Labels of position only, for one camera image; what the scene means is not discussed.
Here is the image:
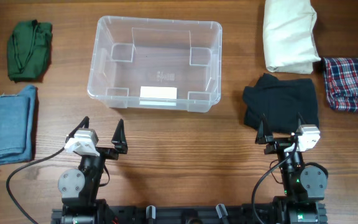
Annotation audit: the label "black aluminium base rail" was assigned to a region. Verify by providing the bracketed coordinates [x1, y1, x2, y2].
[50, 202, 328, 224]

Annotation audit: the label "cream white cloth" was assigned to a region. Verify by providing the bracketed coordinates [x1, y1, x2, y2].
[263, 0, 321, 75]

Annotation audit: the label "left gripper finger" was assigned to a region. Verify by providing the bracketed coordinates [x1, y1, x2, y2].
[65, 116, 90, 142]
[111, 119, 128, 154]

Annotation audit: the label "folded blue denim jeans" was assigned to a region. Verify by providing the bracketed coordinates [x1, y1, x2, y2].
[0, 85, 37, 165]

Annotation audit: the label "clear plastic storage container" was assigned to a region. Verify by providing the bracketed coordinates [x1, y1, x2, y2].
[87, 16, 223, 113]

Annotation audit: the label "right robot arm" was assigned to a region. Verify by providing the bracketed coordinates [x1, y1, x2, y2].
[251, 114, 329, 223]

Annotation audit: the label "folded green cloth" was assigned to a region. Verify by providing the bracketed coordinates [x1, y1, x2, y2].
[7, 19, 53, 82]

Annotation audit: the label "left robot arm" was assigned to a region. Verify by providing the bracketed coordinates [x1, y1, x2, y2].
[51, 117, 128, 224]

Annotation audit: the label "black cloth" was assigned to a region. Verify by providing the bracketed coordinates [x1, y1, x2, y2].
[242, 73, 319, 134]

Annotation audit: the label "folded red plaid cloth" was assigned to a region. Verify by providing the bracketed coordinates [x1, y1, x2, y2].
[323, 57, 358, 113]

